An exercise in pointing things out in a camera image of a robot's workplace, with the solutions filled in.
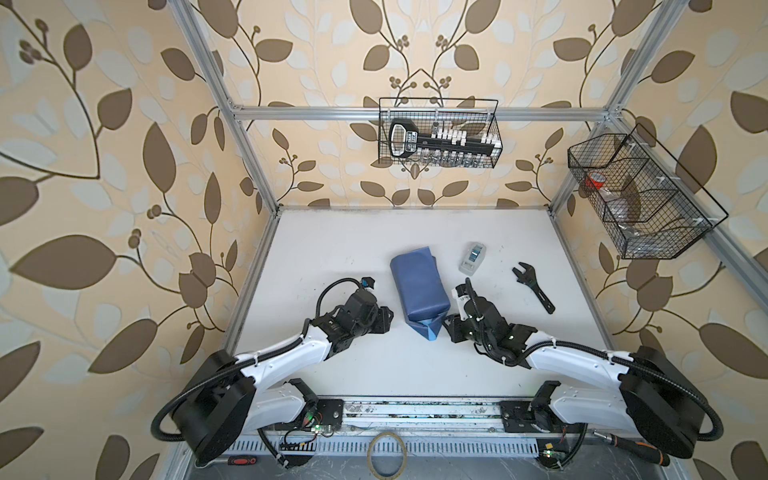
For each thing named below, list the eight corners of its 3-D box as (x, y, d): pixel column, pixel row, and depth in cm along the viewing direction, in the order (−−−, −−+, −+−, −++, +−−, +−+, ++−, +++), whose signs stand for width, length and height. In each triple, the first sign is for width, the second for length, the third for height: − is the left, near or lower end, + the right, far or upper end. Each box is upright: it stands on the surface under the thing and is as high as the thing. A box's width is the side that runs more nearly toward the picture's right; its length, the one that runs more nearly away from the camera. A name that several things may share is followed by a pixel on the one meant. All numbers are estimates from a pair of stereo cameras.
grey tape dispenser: (453, 268, 104) (455, 261, 101) (466, 245, 111) (468, 238, 108) (473, 277, 102) (475, 271, 99) (485, 254, 108) (488, 246, 105)
